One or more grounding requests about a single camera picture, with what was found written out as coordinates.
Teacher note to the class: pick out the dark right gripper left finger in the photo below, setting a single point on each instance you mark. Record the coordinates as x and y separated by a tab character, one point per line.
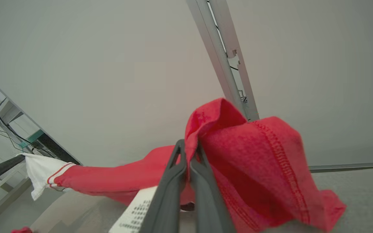
167	200

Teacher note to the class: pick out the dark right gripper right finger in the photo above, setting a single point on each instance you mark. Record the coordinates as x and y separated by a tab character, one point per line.
209	207

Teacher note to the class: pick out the red garment broad white band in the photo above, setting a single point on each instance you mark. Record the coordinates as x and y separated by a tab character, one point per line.
21	230

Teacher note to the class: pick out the red tshirt white striped sleeves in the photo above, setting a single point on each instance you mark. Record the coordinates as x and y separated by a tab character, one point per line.
264	168

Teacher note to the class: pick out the slim grey partition post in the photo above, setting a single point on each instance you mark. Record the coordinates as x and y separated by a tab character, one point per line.
57	145

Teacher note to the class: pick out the grey partition base rail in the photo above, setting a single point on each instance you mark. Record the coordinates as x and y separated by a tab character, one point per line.
351	167

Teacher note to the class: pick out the grey metal partition post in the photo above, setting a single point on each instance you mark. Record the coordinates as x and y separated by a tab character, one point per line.
219	48

